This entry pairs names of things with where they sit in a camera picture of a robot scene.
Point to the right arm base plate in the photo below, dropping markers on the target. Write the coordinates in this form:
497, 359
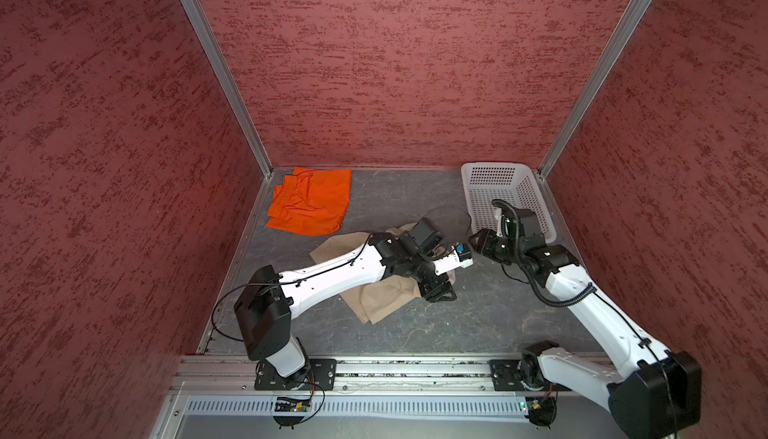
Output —
504, 374

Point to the corner aluminium post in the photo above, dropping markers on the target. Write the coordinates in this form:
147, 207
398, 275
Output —
206, 37
617, 42

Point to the beige shorts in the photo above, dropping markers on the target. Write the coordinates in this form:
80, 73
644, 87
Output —
374, 302

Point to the right corner aluminium post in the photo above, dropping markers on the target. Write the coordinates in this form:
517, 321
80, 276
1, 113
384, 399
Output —
617, 42

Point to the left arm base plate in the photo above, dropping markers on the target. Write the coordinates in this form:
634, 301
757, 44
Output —
320, 374

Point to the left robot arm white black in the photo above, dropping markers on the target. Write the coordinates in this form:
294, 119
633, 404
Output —
270, 301

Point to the controller board with wires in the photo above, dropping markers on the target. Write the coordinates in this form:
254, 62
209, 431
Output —
291, 404
541, 411

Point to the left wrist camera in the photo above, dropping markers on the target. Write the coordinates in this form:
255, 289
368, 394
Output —
425, 239

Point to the orange shorts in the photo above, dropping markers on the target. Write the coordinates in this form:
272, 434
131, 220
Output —
310, 202

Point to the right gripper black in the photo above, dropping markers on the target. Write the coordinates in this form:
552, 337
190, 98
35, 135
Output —
483, 243

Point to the left controller board with wires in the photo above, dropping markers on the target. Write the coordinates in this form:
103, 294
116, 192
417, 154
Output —
291, 404

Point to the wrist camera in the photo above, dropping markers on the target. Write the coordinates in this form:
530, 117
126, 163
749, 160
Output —
514, 223
425, 239

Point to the white plastic laundry basket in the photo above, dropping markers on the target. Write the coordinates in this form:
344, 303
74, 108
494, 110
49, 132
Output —
514, 183

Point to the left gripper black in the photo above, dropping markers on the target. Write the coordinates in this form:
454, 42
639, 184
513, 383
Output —
432, 289

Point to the left corner aluminium post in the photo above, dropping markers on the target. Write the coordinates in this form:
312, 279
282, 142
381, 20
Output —
206, 37

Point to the white slotted cable duct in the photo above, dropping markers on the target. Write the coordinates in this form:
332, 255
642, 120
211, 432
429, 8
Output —
456, 408

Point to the right controller board with wires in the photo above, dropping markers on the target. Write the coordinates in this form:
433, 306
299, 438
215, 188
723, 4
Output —
541, 411

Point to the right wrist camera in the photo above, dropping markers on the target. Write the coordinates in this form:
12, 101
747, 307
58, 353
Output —
514, 223

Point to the aluminium mounting rail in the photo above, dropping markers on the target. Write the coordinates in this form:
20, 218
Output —
355, 375

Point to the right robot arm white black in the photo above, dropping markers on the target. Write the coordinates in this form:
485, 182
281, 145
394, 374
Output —
649, 390

